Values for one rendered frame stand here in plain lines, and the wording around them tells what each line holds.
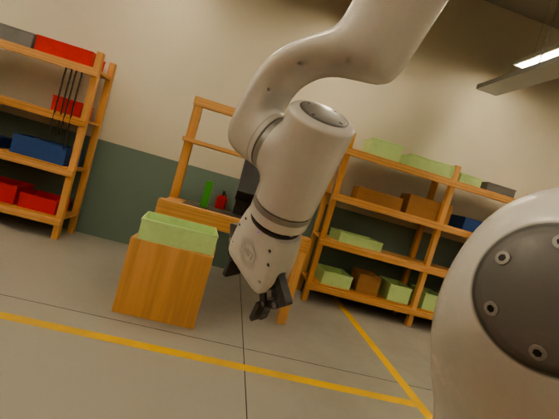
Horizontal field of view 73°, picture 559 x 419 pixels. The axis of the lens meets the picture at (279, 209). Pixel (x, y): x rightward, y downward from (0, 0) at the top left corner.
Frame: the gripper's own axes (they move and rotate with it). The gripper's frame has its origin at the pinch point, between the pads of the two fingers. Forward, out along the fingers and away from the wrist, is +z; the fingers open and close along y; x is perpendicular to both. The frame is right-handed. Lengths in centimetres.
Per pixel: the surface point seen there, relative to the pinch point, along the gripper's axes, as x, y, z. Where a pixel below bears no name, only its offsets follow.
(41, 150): 28, -400, 230
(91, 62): 82, -433, 133
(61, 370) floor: -5, -98, 180
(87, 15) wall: 95, -521, 108
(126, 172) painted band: 123, -390, 257
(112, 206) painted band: 105, -374, 299
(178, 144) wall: 181, -382, 207
